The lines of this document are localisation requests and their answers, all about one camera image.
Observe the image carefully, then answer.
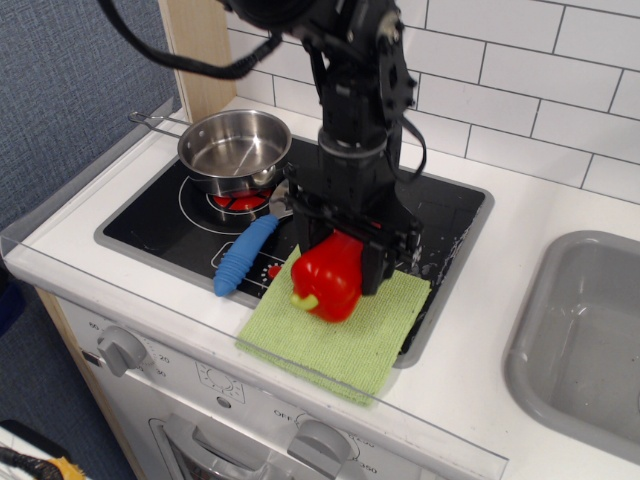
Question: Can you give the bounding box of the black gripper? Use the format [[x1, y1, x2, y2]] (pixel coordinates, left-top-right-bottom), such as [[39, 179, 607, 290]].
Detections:
[[284, 142, 424, 295]]

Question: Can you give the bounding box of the red toy capsicum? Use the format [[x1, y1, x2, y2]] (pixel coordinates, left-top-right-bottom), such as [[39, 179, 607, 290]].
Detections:
[[290, 230, 363, 323]]

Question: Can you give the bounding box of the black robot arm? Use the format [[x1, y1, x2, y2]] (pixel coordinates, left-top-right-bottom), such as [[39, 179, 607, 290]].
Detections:
[[224, 1, 422, 296]]

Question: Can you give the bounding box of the green cloth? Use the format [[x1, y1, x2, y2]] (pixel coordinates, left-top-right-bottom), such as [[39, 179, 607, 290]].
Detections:
[[236, 248, 431, 406]]

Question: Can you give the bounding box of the steel saucepan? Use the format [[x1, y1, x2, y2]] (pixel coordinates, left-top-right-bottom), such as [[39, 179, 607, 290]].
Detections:
[[128, 109, 293, 198]]

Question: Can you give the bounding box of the black toy stovetop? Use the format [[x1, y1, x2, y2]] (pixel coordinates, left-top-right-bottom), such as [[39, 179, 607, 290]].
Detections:
[[95, 159, 494, 368]]

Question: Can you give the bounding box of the grey right oven knob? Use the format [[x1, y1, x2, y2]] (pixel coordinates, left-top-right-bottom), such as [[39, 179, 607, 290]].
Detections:
[[287, 420, 352, 479]]

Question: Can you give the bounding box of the grey oven knob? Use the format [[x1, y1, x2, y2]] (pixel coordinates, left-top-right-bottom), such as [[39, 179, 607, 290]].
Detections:
[[97, 326, 147, 378], [287, 420, 352, 479]]

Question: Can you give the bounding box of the white toy oven front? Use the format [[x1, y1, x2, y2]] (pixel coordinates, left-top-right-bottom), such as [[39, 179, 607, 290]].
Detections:
[[59, 300, 420, 479]]

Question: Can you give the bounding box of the grey left oven knob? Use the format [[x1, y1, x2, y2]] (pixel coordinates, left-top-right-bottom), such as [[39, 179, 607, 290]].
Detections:
[[97, 326, 147, 378]]

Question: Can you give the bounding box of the grey sink basin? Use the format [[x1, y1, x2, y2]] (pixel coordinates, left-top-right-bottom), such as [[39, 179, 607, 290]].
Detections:
[[505, 231, 639, 463]]

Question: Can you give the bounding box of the yellow black object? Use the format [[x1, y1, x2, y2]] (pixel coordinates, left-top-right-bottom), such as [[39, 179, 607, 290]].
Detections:
[[1, 447, 87, 480]]

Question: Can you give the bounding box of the spoon with blue handle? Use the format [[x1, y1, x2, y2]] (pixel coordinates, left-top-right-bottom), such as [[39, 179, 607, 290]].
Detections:
[[213, 179, 292, 297]]

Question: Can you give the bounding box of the wooden side post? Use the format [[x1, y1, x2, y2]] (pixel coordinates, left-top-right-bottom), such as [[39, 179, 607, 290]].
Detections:
[[158, 0, 236, 122]]

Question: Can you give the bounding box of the black braided cable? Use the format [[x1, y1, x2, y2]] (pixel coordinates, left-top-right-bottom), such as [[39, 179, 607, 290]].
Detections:
[[97, 0, 284, 80]]

